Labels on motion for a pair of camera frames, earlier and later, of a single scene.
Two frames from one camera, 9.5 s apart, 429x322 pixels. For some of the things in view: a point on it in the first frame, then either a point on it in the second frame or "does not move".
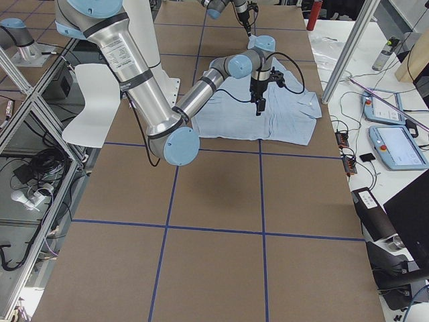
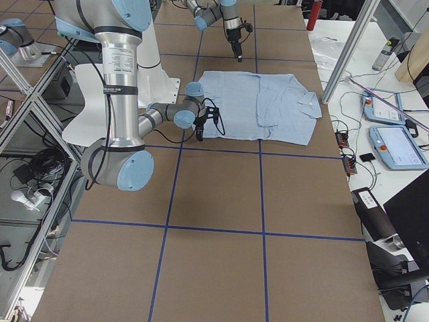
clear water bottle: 385,54 does not move
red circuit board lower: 349,165 does not move
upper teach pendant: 375,110 does not move
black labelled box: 373,217 does not move
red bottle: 315,13 does not move
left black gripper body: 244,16 → 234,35
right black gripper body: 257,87 → 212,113
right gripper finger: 260,106 → 199,135
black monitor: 409,210 does not move
